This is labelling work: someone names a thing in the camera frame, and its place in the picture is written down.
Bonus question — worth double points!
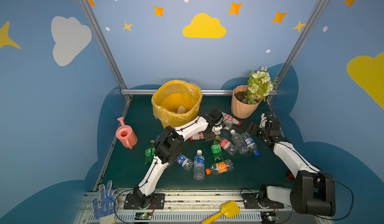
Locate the white bottle red cap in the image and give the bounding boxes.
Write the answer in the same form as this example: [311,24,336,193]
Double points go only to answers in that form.
[222,112,241,126]

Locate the clear bottle blue cap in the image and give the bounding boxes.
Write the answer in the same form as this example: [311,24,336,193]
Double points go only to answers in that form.
[241,132,260,157]

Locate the clear crushed bottle green cap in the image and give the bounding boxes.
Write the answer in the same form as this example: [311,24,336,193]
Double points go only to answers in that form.
[222,120,233,131]

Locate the clear bottle white cap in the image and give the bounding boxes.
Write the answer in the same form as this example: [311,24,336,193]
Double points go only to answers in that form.
[230,130,248,155]

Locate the white bottle red label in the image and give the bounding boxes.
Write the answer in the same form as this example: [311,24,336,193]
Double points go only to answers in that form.
[190,132,205,141]
[177,106,187,115]

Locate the pepsi bottle blue cap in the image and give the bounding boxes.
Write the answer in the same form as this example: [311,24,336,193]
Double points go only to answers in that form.
[177,154,194,171]

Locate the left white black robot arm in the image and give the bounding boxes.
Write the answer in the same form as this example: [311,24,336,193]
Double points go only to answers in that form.
[133,109,223,208]

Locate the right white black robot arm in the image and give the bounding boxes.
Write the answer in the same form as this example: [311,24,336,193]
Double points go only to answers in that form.
[246,117,336,217]

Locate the yellow mesh waste bin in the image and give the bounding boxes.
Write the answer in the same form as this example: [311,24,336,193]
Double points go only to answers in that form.
[151,80,203,129]

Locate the yellow plastic bin liner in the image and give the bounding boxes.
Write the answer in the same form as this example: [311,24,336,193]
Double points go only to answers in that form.
[150,80,203,128]

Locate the ribbed terracotta flower pot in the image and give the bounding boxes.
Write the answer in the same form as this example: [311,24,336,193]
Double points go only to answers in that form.
[231,85,262,119]

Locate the clear bottle pink label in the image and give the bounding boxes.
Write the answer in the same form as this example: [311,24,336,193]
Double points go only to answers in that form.
[216,135,237,156]

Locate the green bottle yellow cap centre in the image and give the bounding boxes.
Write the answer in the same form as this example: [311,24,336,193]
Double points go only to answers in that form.
[210,140,224,163]

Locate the white green artificial flowers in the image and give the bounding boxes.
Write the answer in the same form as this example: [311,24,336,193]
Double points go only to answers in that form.
[241,67,279,105]

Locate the clear bottle orange label right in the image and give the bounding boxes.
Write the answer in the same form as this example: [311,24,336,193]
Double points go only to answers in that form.
[206,159,234,175]

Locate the water bottle blue label centre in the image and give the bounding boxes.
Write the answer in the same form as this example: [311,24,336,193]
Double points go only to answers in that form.
[194,150,205,180]

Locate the green bottle left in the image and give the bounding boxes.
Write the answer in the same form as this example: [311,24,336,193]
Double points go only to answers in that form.
[145,140,155,166]

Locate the right green circuit board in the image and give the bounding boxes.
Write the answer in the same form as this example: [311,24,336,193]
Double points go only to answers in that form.
[261,212,279,224]

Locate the green circuit board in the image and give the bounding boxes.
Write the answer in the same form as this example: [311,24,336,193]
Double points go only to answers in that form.
[135,213,153,221]
[261,212,279,224]

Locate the yellow toy shovel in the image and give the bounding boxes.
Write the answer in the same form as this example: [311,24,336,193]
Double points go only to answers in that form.
[202,201,240,224]

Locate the pink watering can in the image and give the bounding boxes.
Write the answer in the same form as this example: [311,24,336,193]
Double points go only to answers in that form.
[116,117,138,150]

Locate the left green circuit board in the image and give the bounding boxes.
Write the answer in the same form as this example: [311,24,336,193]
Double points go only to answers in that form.
[135,213,153,221]

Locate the blue dotted work glove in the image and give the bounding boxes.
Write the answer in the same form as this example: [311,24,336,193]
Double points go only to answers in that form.
[92,180,118,224]

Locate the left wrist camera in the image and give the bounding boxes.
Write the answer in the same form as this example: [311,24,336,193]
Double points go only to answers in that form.
[212,124,225,135]

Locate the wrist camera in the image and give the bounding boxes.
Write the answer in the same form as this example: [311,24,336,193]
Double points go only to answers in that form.
[212,124,225,135]
[259,112,270,128]

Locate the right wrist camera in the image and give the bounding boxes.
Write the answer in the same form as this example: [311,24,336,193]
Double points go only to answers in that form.
[259,112,270,128]

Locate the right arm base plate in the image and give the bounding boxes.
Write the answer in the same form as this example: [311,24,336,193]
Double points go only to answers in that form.
[241,193,285,209]

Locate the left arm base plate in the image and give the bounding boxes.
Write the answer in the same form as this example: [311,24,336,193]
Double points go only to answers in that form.
[123,193,165,210]

